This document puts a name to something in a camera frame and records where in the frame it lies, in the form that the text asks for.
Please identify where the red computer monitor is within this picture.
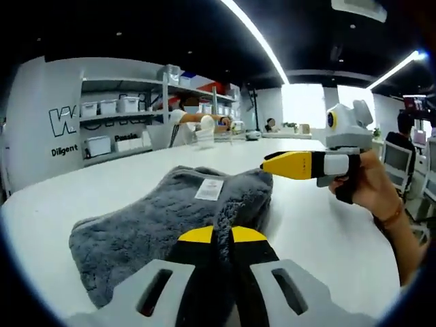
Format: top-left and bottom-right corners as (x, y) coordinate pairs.
(403, 95), (429, 112)

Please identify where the grey shelf unit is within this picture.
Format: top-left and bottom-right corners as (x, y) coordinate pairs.
(78, 63), (241, 164)

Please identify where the grey towel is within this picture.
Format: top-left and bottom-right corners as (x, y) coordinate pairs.
(67, 165), (275, 310)

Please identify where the orange bracelet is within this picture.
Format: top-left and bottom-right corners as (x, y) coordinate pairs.
(373, 200), (405, 228)

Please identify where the stack of white bowls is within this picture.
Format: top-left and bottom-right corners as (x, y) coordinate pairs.
(199, 114), (215, 132)
(196, 130), (216, 151)

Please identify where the ceiling light strip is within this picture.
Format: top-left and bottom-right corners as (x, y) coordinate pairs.
(369, 50), (427, 90)
(220, 0), (291, 85)

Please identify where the black stand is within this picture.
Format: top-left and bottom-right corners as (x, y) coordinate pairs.
(247, 87), (260, 132)

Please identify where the row of white storage bins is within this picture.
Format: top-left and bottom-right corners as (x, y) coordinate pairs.
(80, 64), (239, 157)

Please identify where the person's right hand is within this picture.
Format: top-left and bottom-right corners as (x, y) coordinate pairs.
(328, 149), (405, 215)

